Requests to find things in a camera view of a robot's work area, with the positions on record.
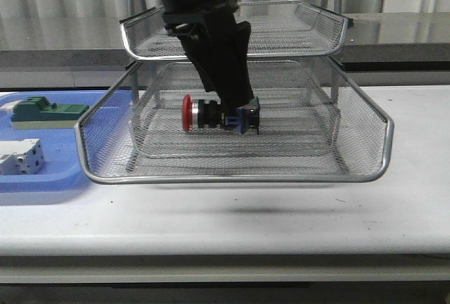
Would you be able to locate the white circuit breaker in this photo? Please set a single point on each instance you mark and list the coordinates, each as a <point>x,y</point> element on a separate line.
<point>21,157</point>

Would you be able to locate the red emergency stop button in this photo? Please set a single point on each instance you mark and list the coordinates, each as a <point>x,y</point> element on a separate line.
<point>199,114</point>

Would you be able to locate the blue plastic tray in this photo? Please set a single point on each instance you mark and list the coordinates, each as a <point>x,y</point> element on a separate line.
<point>60,179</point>

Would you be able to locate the grey stone counter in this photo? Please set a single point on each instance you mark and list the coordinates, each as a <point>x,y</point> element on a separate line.
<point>74,53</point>

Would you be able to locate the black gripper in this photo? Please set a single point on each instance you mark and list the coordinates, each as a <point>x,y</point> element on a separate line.
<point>218,47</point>

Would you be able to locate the green electrical module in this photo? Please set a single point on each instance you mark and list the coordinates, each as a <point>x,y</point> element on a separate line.
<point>37,112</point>

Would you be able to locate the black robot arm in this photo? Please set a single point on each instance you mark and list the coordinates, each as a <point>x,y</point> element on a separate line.
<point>215,43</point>

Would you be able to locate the mesh tray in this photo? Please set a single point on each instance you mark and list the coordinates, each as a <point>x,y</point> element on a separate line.
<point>277,29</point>
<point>316,125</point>

